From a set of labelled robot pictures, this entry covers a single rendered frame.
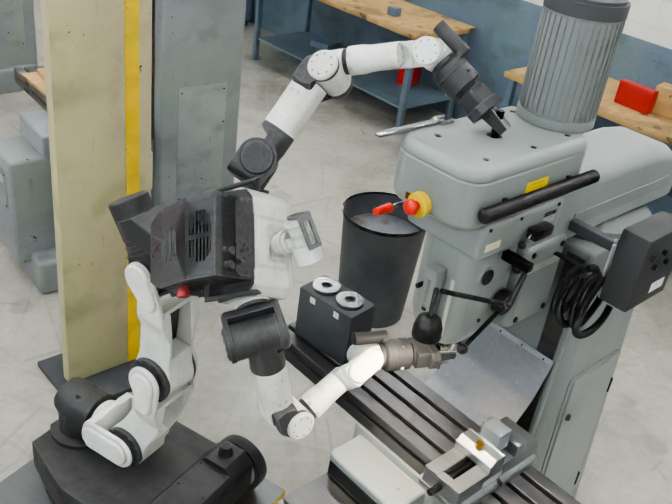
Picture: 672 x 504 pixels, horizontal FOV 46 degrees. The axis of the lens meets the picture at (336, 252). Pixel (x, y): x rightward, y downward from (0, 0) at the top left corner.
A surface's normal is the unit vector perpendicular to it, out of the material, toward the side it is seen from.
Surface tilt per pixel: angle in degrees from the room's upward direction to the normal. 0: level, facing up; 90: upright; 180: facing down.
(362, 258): 94
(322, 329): 90
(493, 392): 45
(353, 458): 0
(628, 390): 0
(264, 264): 58
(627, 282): 90
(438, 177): 90
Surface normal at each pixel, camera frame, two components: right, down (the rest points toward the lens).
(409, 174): -0.74, 0.26
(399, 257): 0.37, 0.57
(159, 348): -0.52, 0.38
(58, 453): 0.13, -0.85
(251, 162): 0.04, 0.04
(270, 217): 0.79, -0.14
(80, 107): 0.66, 0.45
